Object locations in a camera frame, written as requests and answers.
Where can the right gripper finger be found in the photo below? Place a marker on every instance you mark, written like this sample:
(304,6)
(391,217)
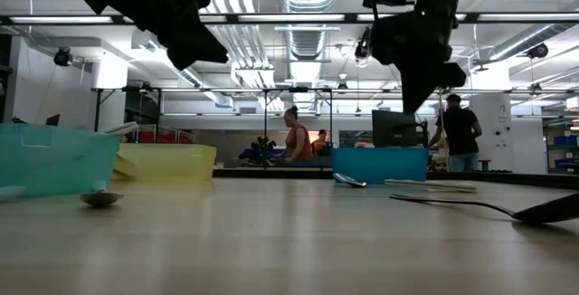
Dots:
(414,91)

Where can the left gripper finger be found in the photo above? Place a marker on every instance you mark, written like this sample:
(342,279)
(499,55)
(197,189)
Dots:
(194,48)

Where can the dark metal spoon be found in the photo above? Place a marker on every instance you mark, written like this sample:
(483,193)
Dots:
(549,212)

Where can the black background robot arm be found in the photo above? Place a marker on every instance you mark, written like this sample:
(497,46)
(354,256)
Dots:
(262,146)

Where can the black monitor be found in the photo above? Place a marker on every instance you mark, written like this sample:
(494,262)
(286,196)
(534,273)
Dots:
(393,127)

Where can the blue plastic bin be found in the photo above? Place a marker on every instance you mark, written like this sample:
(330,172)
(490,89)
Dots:
(380,164)

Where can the red storage bins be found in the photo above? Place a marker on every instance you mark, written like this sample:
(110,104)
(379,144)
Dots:
(167,137)

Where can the long ceiling light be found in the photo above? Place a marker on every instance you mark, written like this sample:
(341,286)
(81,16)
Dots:
(61,20)
(529,16)
(289,17)

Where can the white square pillar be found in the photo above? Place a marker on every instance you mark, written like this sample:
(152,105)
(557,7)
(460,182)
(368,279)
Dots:
(495,150)

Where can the black metal stand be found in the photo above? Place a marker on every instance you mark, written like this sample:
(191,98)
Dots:
(97,105)

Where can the yellow translucent plastic bin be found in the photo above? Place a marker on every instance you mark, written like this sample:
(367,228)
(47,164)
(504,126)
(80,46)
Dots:
(172,161)

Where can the small black screen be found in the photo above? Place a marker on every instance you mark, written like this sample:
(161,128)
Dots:
(53,120)

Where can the shelf with blue bins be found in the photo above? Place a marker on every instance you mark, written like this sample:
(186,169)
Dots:
(565,140)

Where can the green translucent plastic bin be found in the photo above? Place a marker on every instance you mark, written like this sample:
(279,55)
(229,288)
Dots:
(54,159)

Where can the silver ceiling duct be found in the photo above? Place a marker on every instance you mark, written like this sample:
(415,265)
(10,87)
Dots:
(524,40)

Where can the black aluminium table frame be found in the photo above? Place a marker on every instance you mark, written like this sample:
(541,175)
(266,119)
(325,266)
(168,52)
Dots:
(534,180)

